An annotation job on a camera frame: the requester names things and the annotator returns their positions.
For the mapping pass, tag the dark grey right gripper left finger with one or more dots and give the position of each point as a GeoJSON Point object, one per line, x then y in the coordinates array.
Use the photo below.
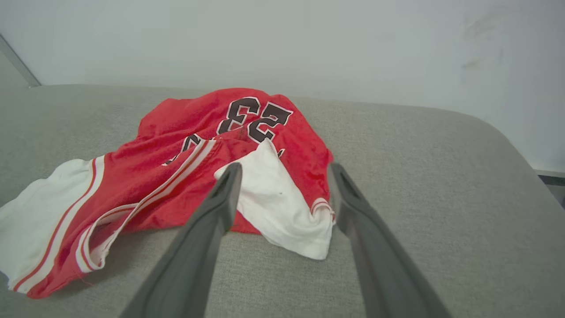
{"type": "Point", "coordinates": [194, 256]}

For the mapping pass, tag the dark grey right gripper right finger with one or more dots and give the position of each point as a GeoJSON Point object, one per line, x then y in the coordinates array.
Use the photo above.
{"type": "Point", "coordinates": [384, 265]}

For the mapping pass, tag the red and white jersey shirt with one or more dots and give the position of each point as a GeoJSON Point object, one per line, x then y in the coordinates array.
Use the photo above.
{"type": "Point", "coordinates": [154, 176]}

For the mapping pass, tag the grey fabric sofa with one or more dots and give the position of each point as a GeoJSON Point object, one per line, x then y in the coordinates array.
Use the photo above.
{"type": "Point", "coordinates": [441, 198]}

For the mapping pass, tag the grey wall trim strip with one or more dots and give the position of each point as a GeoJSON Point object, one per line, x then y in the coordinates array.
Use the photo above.
{"type": "Point", "coordinates": [20, 62]}

